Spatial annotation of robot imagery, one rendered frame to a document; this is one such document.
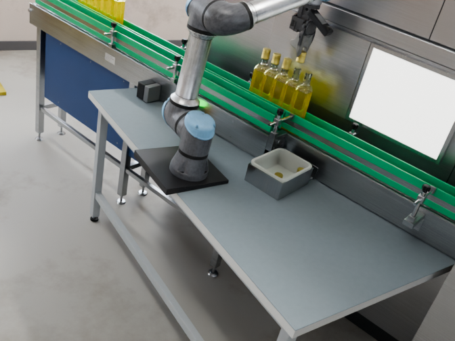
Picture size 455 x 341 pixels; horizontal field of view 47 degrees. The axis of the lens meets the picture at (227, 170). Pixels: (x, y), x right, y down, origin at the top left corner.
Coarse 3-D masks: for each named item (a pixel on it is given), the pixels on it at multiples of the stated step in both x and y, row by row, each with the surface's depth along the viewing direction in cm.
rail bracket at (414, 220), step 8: (424, 184) 182; (424, 192) 182; (432, 192) 192; (416, 200) 182; (424, 200) 184; (416, 208) 186; (408, 216) 188; (416, 216) 189; (424, 216) 194; (408, 224) 188; (416, 224) 190
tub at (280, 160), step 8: (272, 152) 217; (280, 152) 221; (288, 152) 219; (256, 160) 209; (264, 160) 214; (272, 160) 219; (280, 160) 223; (288, 160) 220; (296, 160) 218; (304, 160) 216; (264, 168) 203; (272, 168) 219; (280, 168) 221; (288, 168) 221; (296, 168) 219; (304, 168) 210; (272, 176) 201; (288, 176) 217; (296, 176) 205
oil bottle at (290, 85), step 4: (288, 80) 222; (292, 80) 221; (288, 84) 221; (292, 84) 220; (296, 84) 220; (284, 88) 223; (288, 88) 222; (292, 88) 221; (284, 92) 224; (288, 92) 222; (292, 92) 221; (284, 96) 224; (288, 96) 223; (292, 96) 222; (280, 100) 226; (284, 100) 225; (288, 100) 224; (280, 104) 227; (284, 104) 226; (288, 104) 224; (284, 108) 226; (288, 108) 225
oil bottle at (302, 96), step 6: (300, 84) 219; (300, 90) 218; (306, 90) 217; (294, 96) 221; (300, 96) 219; (306, 96) 218; (294, 102) 222; (300, 102) 220; (306, 102) 221; (294, 108) 223; (300, 108) 221; (306, 108) 224; (300, 114) 222
